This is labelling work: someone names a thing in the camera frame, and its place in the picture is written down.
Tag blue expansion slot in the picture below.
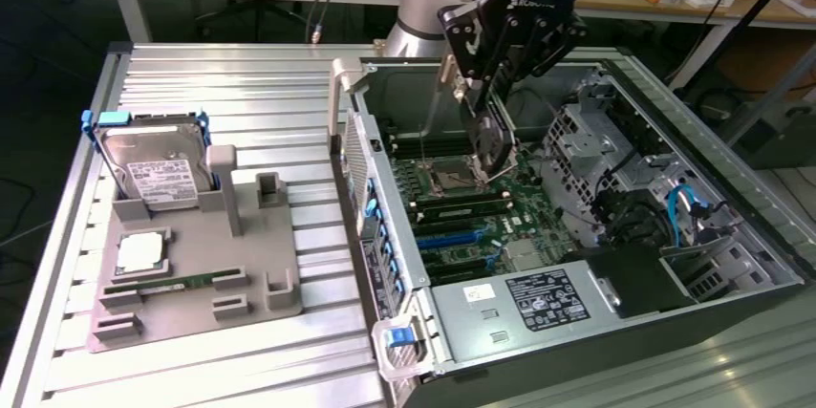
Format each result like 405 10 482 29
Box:
414 230 482 250

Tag grey parts rack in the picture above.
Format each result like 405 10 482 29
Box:
85 142 305 355

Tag open black PC case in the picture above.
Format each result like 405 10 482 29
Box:
325 54 816 408

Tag silver chipset heatsink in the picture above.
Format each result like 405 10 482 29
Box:
506 241 543 271

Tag grey power supply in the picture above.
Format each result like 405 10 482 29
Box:
429 259 623 364

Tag grey metal disk bay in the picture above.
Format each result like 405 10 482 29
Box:
539 77 649 189

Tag black equipment box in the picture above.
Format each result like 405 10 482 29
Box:
731 104 816 170

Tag green motherboard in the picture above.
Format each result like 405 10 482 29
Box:
387 133 574 285

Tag black plastic shroud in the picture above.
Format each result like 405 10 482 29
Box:
558 244 699 319

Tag green RAM stick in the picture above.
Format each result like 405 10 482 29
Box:
133 273 221 292

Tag black RAM stick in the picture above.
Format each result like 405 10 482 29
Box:
414 204 506 224

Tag silver CPU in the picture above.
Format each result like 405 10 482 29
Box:
115 234 169 271

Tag blue wire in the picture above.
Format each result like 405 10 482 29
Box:
663 183 699 249

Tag CPU socket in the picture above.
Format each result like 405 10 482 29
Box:
429 161 477 197

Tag graphics card with black cooler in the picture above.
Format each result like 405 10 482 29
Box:
422 54 518 185

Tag black wire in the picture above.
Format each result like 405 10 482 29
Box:
509 86 557 135

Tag hard disk in blue carrier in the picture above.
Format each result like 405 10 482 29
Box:
79 109 214 212

